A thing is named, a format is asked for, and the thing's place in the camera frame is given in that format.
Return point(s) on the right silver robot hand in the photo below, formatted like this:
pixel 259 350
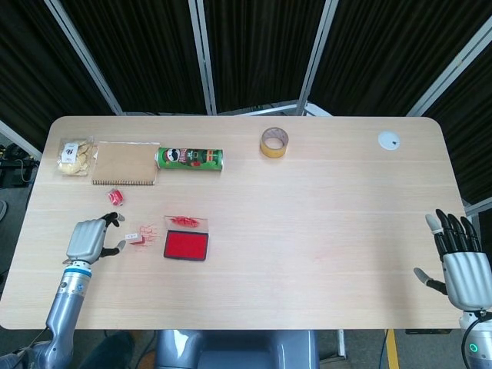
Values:
pixel 462 269

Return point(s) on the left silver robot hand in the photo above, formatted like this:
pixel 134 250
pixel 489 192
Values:
pixel 85 238

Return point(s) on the small stamp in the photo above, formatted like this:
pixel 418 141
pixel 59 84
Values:
pixel 134 238

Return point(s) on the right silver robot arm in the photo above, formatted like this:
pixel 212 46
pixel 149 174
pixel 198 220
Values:
pixel 476 338

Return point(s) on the red ink pad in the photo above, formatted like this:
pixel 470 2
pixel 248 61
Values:
pixel 187 246

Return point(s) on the clear ink pad lid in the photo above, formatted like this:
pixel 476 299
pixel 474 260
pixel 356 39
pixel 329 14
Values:
pixel 187 223

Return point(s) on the small red wrapped candy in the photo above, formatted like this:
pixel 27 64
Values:
pixel 115 196

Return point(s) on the clear bag of chips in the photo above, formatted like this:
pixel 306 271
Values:
pixel 75 157

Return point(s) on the brown spiral notebook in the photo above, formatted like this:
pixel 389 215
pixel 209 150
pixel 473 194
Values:
pixel 125 165

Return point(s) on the green Pringles can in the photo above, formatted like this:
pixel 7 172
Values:
pixel 189 159

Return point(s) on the grey robot torso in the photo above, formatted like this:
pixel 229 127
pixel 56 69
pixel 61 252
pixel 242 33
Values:
pixel 234 350

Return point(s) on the yellow tape roll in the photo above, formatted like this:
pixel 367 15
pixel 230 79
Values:
pixel 274 142

